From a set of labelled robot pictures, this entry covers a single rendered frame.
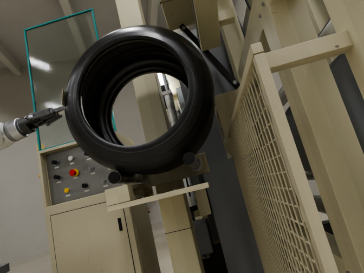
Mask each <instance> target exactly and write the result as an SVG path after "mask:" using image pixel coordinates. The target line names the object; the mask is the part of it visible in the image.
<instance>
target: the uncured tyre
mask: <svg viewBox="0 0 364 273"><path fill-rule="evenodd" d="M151 73H161V74H166V75H169V76H172V77H174V78H176V79H177V80H179V81H180V82H181V83H183V84H184V85H185V87H186V88H187V89H188V95H187V100H186V104H185V107H184V110H183V112H182V114H181V116H180V117H179V119H178V120H177V122H176V123H175V124H174V125H173V126H172V127H171V128H170V129H169V130H168V131H167V132H166V133H165V134H163V135H162V136H160V137H159V138H157V139H155V140H153V141H151V142H148V143H146V144H142V145H136V146H125V145H124V144H123V143H122V142H121V141H120V140H119V138H118V137H117V135H116V133H115V131H114V128H113V123H112V110H113V105H114V102H115V99H116V97H117V96H118V94H119V93H120V91H121V90H122V89H123V87H124V86H125V85H126V84H128V83H129V82H130V81H132V80H133V79H135V78H137V77H139V76H141V75H145V74H151ZM64 111H65V116H66V121H67V124H68V127H69V130H70V132H71V134H72V136H73V138H74V140H75V141H76V143H77V144H78V145H79V146H80V147H81V149H82V150H83V151H84V152H85V153H86V154H87V155H88V156H89V157H90V158H92V159H93V160H94V161H96V162H97V163H99V164H102V165H104V166H107V167H109V168H110V169H111V170H115V171H118V172H123V173H132V174H142V175H151V174H159V173H164V172H167V171H170V170H173V169H175V168H177V167H179V166H181V165H182V164H184V162H183V155H184V154H185V153H187V152H191V153H193V154H194V155H195V154H196V153H197V152H198V151H199V150H200V148H201V147H202V145H203V144H204V142H205V141H206V139H207V137H208V135H209V133H210V130H211V127H212V124H213V119H214V114H215V89H214V84H213V78H212V75H211V72H210V69H209V67H208V65H207V63H206V61H205V59H204V58H203V56H202V55H201V53H200V52H199V51H198V50H197V49H196V47H195V46H194V45H193V44H192V43H191V42H190V41H188V40H187V39H186V38H184V37H183V36H181V35H179V34H178V33H176V32H174V31H172V30H169V29H166V28H163V27H158V26H154V25H134V26H130V27H125V28H121V29H118V30H115V31H112V32H110V33H109V34H107V35H105V36H103V37H102V38H100V39H98V40H97V41H96V42H94V43H93V44H92V45H91V46H90V47H89V48H88V49H87V50H86V51H85V52H84V53H83V54H82V55H81V57H80V58H79V59H78V61H77V62H76V64H75V66H74V68H73V70H72V71H71V73H70V76H69V79H68V82H67V86H66V91H65V96H64ZM161 170H163V171H161ZM158 171H160V172H158Z"/></svg>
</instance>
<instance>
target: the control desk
mask: <svg viewBox="0 0 364 273"><path fill-rule="evenodd" d="M115 133H116V135H117V137H118V138H119V140H120V141H121V142H122V143H123V144H124V145H125V146H135V144H134V141H133V140H132V139H130V138H128V137H126V136H124V135H122V134H120V133H118V132H116V131H115ZM37 157H38V165H39V171H40V179H41V188H42V197H43V205H44V207H45V208H44V212H45V221H46V226H47V234H48V243H49V251H50V260H51V268H52V273H161V271H160V266H159V261H158V256H157V251H156V247H155V242H154V237H153V232H152V227H151V222H150V217H149V213H148V208H147V203H144V204H140V205H135V206H131V207H127V208H124V209H119V210H115V211H111V212H108V210H107V207H108V206H107V203H106V196H105V190H107V189H111V188H114V187H118V186H122V185H128V184H112V183H110V182H109V180H108V176H109V174H110V173H111V172H113V171H115V170H111V169H109V168H106V167H104V166H102V165H100V164H99V163H97V162H96V161H94V160H93V159H92V158H90V157H89V156H88V155H87V154H86V153H85V152H84V151H83V150H82V149H81V147H80V146H79V145H78V144H77V143H76V141H74V142H71V143H68V144H64V145H60V146H56V147H53V148H49V149H45V150H42V151H38V152H37Z"/></svg>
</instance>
